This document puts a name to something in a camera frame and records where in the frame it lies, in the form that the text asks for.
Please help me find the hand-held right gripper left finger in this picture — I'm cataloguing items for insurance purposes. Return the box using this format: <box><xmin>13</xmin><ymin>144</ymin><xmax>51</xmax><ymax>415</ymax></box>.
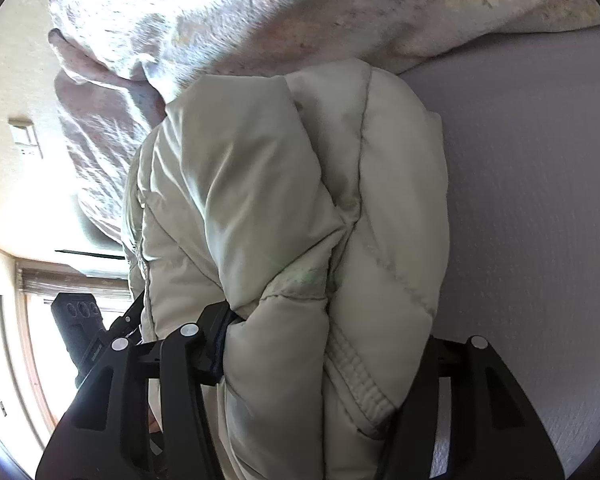
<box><xmin>35</xmin><ymin>302</ymin><xmax>241</xmax><ymax>480</ymax></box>

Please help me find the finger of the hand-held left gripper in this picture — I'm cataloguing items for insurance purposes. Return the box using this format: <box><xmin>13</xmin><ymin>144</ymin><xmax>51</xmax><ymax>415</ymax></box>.
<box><xmin>107</xmin><ymin>291</ymin><xmax>148</xmax><ymax>346</ymax></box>

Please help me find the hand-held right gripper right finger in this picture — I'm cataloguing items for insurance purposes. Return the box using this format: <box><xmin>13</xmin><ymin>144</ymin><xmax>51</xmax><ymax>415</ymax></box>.
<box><xmin>375</xmin><ymin>335</ymin><xmax>566</xmax><ymax>480</ymax></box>

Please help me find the white puffer jacket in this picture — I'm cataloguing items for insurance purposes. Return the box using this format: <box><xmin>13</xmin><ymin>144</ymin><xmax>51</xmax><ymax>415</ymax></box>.
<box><xmin>121</xmin><ymin>57</ymin><xmax>451</xmax><ymax>480</ymax></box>

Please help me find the bamboo window blind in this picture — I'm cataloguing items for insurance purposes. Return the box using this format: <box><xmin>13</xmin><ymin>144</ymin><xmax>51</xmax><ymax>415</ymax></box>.
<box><xmin>19</xmin><ymin>267</ymin><xmax>131</xmax><ymax>307</ymax></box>

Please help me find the wooden framed window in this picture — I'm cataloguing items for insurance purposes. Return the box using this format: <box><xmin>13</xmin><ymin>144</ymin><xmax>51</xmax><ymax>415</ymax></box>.
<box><xmin>0</xmin><ymin>255</ymin><xmax>131</xmax><ymax>441</ymax></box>

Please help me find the lavender bed sheet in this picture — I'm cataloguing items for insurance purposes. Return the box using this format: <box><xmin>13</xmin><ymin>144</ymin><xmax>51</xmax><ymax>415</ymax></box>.
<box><xmin>397</xmin><ymin>25</ymin><xmax>600</xmax><ymax>476</ymax></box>

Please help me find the pink floral duvet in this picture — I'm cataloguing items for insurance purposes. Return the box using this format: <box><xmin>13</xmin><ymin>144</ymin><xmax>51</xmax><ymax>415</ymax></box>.
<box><xmin>47</xmin><ymin>0</ymin><xmax>600</xmax><ymax>241</ymax></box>

